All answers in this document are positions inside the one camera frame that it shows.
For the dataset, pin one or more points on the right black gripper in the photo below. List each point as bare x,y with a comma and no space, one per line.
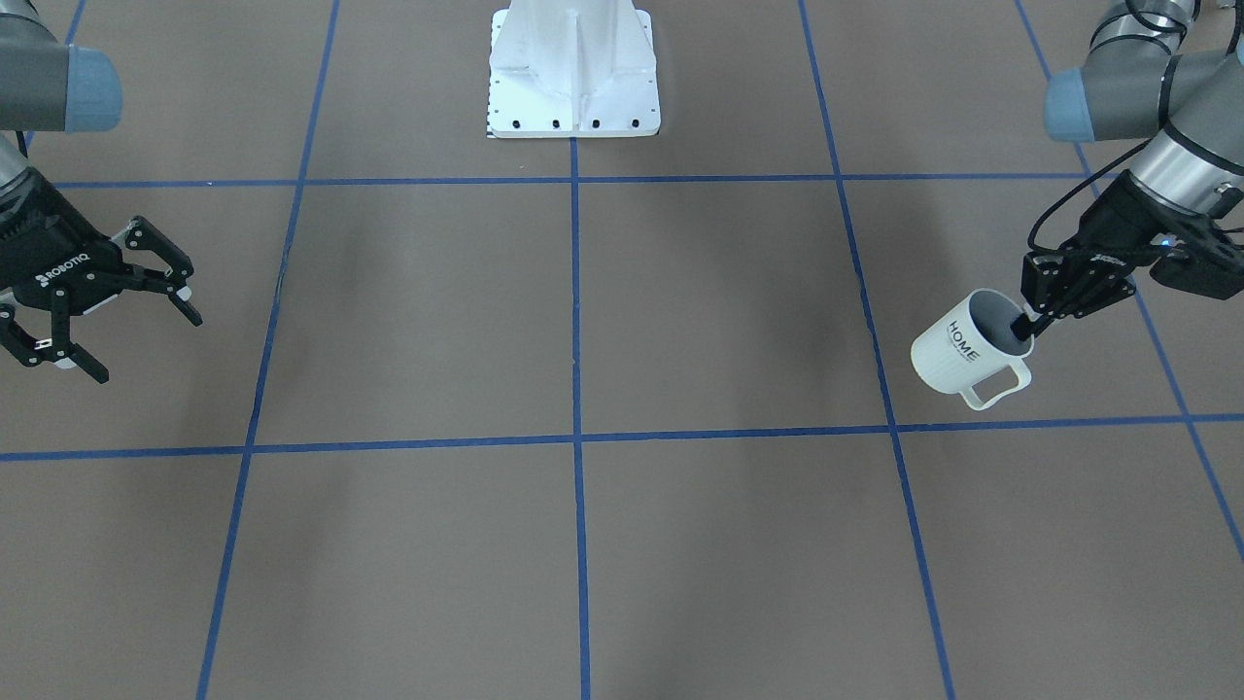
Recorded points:
44,248

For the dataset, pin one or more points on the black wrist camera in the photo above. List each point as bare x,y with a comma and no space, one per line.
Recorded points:
1203,261

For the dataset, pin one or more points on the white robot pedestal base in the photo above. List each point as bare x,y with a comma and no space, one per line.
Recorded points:
572,69

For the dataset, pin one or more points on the brown table mat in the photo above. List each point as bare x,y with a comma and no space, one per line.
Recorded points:
634,418

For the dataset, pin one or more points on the white ribbed HOME mug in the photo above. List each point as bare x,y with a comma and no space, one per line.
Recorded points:
970,343

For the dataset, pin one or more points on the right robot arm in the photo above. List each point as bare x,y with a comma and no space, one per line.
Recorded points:
64,87

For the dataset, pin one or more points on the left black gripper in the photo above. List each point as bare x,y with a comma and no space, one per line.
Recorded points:
1118,226

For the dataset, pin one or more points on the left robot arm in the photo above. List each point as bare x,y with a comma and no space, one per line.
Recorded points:
1184,175

